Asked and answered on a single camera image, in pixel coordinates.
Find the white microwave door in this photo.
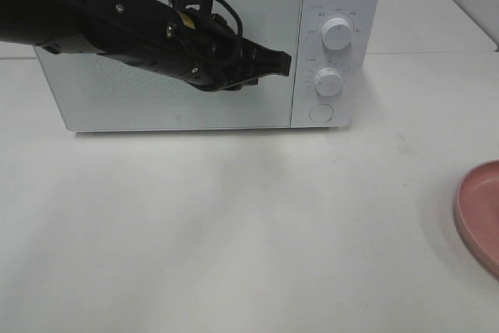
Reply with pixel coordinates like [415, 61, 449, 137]
[35, 0, 302, 132]

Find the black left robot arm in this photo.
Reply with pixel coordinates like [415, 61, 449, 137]
[1, 0, 292, 92]

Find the white microwave oven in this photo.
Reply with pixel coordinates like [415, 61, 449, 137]
[34, 0, 383, 136]

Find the pink round plate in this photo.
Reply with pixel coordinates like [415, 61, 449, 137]
[453, 160, 498, 278]

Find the white microwave knob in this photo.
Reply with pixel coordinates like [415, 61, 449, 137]
[320, 15, 353, 51]
[314, 68, 343, 97]

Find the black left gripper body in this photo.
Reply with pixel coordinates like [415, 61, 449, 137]
[169, 0, 246, 92]

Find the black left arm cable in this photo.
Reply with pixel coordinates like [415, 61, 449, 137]
[167, 0, 245, 92]

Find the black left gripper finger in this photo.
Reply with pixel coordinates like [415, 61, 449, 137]
[241, 38, 292, 86]

